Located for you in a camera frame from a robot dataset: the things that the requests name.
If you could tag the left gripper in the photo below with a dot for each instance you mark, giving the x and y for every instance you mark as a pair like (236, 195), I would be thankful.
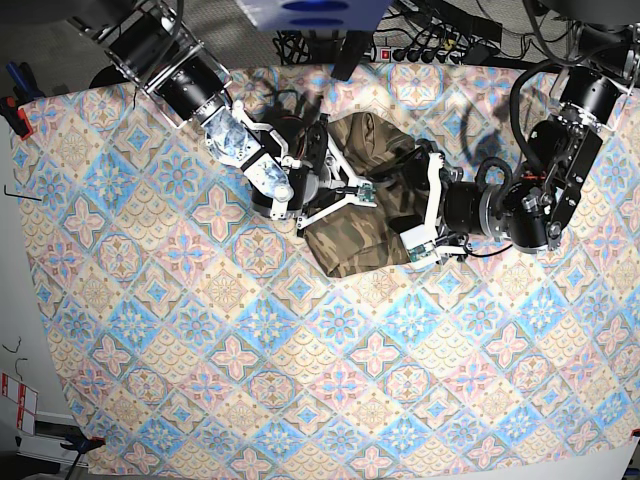
(454, 209)

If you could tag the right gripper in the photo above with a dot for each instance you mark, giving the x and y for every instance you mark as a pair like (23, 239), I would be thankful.
(324, 180)

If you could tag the camouflage T-shirt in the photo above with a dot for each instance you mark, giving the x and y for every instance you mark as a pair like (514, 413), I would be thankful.
(358, 239)

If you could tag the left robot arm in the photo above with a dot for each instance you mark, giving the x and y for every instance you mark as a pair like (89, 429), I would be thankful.
(595, 45)

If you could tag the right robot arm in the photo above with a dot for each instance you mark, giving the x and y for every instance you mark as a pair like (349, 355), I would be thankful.
(149, 44)

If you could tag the white power strip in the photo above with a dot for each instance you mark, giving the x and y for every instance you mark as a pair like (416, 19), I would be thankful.
(379, 54)

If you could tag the patterned tile tablecloth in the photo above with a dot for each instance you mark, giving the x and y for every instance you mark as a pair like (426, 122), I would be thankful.
(201, 341)

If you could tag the red black clamp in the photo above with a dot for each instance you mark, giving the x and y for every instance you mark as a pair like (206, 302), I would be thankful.
(16, 118)

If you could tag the black allen key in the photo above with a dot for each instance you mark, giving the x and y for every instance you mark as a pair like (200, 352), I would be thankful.
(18, 195)

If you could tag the black orange clamp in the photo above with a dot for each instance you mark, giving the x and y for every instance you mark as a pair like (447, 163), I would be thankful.
(81, 444)

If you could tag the white red labelled box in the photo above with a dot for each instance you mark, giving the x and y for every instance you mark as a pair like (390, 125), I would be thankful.
(18, 405)

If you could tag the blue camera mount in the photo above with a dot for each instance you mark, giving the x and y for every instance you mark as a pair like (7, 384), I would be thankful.
(272, 15)

